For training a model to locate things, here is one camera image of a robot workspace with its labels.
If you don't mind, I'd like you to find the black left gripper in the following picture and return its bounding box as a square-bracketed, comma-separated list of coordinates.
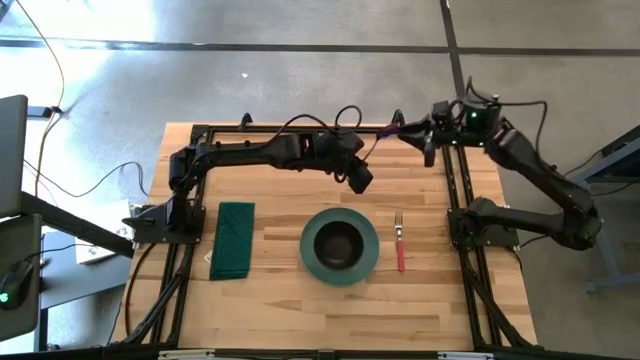
[324, 130, 375, 195]

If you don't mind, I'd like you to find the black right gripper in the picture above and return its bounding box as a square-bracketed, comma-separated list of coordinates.
[398, 100, 466, 169]

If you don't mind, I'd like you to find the black round bowl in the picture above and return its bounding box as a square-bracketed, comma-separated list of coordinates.
[312, 220, 366, 272]

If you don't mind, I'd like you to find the red handled metal fork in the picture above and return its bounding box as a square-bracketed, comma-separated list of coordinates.
[393, 209, 407, 274]

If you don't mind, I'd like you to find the dark green cloth napkin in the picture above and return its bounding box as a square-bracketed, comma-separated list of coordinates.
[208, 200, 257, 282]

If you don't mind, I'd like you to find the blue grey metal table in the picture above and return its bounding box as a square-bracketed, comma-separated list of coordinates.
[568, 123, 640, 295]

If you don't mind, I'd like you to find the white paper box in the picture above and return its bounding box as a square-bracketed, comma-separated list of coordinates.
[73, 198, 137, 266]

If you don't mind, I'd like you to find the dark side desk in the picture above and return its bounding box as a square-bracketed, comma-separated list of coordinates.
[0, 191, 137, 351]

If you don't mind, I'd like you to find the black power adapter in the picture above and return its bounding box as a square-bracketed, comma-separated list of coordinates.
[26, 104, 62, 122]

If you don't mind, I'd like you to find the grey laptop lid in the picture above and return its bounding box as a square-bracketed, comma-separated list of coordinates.
[0, 94, 30, 219]

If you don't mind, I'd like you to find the black computer mouse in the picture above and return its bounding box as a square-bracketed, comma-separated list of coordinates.
[0, 259, 36, 311]

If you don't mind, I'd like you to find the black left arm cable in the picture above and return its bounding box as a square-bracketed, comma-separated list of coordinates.
[271, 104, 365, 152]

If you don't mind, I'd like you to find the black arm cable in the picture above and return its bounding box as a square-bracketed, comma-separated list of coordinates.
[464, 74, 550, 157]
[271, 104, 365, 152]

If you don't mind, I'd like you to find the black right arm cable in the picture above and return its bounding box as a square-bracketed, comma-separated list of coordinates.
[464, 74, 550, 157]

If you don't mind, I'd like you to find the black aluminium table frame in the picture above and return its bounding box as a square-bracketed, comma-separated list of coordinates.
[112, 121, 540, 352]

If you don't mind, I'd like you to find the black floor cable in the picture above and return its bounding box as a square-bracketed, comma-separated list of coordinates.
[21, 158, 152, 200]

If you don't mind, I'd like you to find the thin yellow cable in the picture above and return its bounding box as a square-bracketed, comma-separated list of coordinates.
[13, 0, 67, 197]

